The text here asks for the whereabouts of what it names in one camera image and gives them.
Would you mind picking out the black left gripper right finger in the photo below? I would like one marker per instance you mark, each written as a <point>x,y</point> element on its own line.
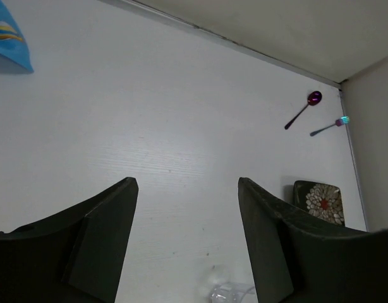
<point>296,257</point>

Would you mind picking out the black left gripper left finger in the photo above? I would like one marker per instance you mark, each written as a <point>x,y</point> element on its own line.
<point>75,255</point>

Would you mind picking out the black floral square plate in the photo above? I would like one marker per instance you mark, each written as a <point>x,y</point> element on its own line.
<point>320,200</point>

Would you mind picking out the clear plastic cup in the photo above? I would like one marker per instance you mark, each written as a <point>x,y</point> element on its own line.
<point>216,285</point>

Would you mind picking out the iridescent metallic fork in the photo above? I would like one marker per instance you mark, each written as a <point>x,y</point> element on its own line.
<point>338,123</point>

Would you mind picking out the purple metallic spoon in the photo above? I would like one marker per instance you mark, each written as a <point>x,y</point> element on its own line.
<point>313,99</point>

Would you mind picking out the blue space-print cloth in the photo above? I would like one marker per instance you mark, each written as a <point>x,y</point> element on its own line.
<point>13,45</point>

